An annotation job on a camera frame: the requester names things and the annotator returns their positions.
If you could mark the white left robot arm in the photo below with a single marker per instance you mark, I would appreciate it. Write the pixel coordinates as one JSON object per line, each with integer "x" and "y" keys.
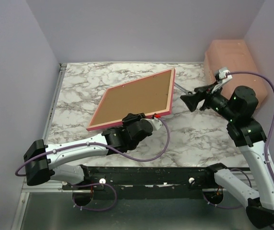
{"x": 52, "y": 162}

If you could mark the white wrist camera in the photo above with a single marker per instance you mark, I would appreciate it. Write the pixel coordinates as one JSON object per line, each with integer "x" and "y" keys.
{"x": 223, "y": 76}
{"x": 155, "y": 123}

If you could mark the brown backing board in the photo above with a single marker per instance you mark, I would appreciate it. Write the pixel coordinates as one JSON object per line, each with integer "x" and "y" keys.
{"x": 134, "y": 100}

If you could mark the translucent orange plastic box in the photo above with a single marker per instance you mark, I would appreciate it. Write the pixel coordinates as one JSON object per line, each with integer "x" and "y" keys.
{"x": 235, "y": 56}

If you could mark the pink photo frame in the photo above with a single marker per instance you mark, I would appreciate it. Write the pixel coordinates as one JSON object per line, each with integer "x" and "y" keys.
{"x": 170, "y": 95}

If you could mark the aluminium extrusion rail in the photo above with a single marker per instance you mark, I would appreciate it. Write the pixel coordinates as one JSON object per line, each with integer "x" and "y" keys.
{"x": 48, "y": 187}

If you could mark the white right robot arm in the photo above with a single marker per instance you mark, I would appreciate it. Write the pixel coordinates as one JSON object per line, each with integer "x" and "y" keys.
{"x": 248, "y": 135}

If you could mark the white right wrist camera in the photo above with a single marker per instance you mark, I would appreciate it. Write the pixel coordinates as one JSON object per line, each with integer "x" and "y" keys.
{"x": 223, "y": 76}

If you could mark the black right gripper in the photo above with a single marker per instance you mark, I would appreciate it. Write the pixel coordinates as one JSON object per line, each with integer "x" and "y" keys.
{"x": 192, "y": 100}

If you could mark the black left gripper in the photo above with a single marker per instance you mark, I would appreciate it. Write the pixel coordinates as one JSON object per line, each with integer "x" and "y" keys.
{"x": 131, "y": 119}

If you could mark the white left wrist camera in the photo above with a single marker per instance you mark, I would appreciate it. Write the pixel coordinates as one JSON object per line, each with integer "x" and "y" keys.
{"x": 155, "y": 123}

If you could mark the silver ratchet wrench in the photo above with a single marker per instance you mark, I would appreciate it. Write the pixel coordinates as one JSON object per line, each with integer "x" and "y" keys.
{"x": 182, "y": 88}

